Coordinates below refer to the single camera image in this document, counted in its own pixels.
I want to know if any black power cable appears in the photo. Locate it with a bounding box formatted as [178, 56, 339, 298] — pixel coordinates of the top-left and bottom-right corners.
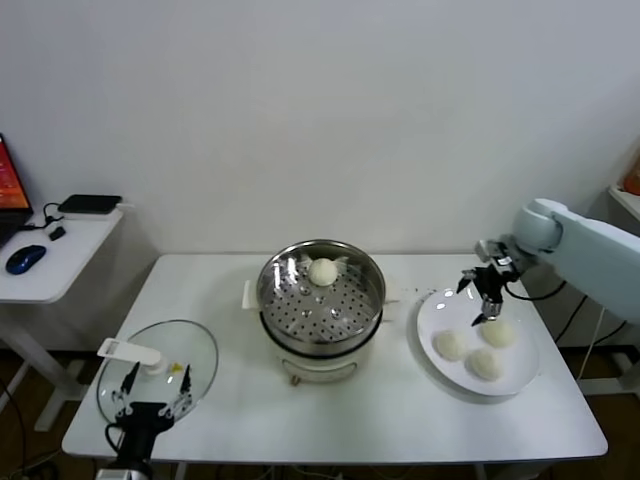
[554, 294, 631, 346]

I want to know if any perforated steel steamer basket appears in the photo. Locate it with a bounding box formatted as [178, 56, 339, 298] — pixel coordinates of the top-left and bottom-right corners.
[243, 239, 402, 354]

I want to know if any black cable with adapter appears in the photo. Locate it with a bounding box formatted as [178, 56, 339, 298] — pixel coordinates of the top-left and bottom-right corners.
[19, 201, 69, 240]

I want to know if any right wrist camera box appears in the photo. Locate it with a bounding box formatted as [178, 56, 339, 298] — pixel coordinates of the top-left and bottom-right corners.
[474, 239, 514, 269]

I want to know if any flat black box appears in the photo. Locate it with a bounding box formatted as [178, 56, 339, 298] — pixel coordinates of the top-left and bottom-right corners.
[58, 193, 124, 215]

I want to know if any glass lid with white handle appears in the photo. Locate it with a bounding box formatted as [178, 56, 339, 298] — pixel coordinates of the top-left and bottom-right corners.
[96, 318, 220, 424]

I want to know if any black floor cable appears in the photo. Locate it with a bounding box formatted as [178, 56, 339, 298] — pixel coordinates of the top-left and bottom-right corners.
[0, 377, 29, 471]

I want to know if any blue computer mouse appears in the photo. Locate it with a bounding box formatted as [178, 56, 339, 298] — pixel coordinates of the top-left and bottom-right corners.
[6, 243, 49, 275]

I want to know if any white power cable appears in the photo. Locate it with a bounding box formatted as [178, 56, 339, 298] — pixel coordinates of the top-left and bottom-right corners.
[579, 304, 609, 381]

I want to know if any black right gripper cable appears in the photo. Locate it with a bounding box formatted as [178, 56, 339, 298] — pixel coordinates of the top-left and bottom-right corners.
[502, 279, 567, 301]

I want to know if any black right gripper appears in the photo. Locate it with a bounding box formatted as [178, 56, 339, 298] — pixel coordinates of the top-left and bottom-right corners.
[455, 263, 524, 328]

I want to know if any white side desk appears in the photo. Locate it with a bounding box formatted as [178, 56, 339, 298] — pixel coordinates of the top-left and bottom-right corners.
[0, 202, 129, 432]

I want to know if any white round plate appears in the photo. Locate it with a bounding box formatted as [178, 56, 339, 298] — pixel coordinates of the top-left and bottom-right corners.
[407, 287, 543, 400]

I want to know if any orange object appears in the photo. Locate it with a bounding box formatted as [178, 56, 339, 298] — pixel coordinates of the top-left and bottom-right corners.
[619, 149, 640, 194]

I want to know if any white electric cooker pot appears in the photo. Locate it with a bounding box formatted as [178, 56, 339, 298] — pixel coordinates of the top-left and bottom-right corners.
[259, 302, 396, 387]

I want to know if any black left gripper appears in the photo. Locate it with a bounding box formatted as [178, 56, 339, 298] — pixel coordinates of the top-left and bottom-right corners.
[110, 362, 194, 449]

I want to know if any white steamed baozi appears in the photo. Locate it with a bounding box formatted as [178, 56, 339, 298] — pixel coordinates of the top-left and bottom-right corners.
[306, 256, 339, 288]
[432, 329, 469, 361]
[480, 320, 517, 349]
[464, 348, 504, 381]

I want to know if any black laptop with red screen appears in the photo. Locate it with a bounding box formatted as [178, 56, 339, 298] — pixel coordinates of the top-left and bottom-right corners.
[0, 132, 35, 251]

